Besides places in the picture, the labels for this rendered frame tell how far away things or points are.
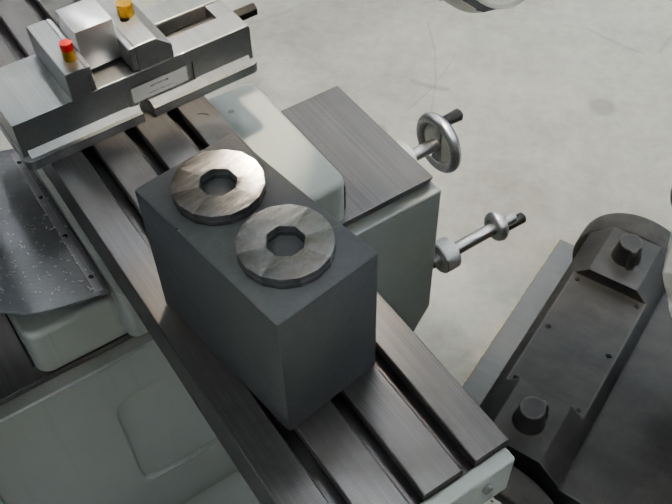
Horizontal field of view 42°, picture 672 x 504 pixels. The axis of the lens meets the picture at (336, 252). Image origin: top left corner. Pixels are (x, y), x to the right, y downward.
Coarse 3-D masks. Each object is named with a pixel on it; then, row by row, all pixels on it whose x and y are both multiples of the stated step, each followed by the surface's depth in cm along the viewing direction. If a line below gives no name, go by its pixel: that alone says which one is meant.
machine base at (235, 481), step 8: (224, 480) 163; (232, 480) 162; (240, 480) 162; (208, 488) 162; (216, 488) 162; (224, 488) 162; (232, 488) 161; (240, 488) 161; (248, 488) 161; (200, 496) 161; (208, 496) 161; (216, 496) 161; (224, 496) 161; (232, 496) 160; (240, 496) 160; (248, 496) 160
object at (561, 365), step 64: (576, 256) 146; (640, 256) 140; (576, 320) 136; (640, 320) 136; (512, 384) 128; (576, 384) 129; (640, 384) 131; (512, 448) 121; (576, 448) 124; (640, 448) 125
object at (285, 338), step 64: (192, 192) 83; (256, 192) 83; (192, 256) 82; (256, 256) 78; (320, 256) 78; (192, 320) 94; (256, 320) 78; (320, 320) 79; (256, 384) 89; (320, 384) 87
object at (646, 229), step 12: (600, 216) 154; (612, 216) 151; (624, 216) 150; (636, 216) 149; (588, 228) 154; (600, 228) 150; (624, 228) 147; (636, 228) 147; (648, 228) 147; (660, 228) 147; (648, 240) 146; (660, 240) 146; (576, 252) 157
